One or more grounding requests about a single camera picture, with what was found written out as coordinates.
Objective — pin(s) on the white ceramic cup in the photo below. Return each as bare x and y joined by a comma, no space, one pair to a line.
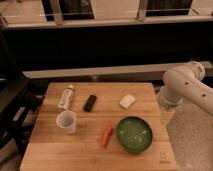
66,120

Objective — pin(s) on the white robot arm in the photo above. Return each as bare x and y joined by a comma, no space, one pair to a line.
185,82

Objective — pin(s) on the black rectangular remote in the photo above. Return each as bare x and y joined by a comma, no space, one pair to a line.
90,103

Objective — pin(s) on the white sponge block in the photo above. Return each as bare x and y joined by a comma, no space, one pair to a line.
127,101

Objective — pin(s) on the orange carrot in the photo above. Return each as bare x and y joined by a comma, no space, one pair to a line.
106,136

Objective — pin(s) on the white tube bottle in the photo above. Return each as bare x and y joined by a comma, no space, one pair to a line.
66,98

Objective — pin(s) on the wooden cutting board table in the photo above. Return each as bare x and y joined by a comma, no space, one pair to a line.
50,149

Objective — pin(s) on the green bowl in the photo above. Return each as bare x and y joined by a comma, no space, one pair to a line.
134,134

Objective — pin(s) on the black side furniture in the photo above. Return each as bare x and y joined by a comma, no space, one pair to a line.
16,100

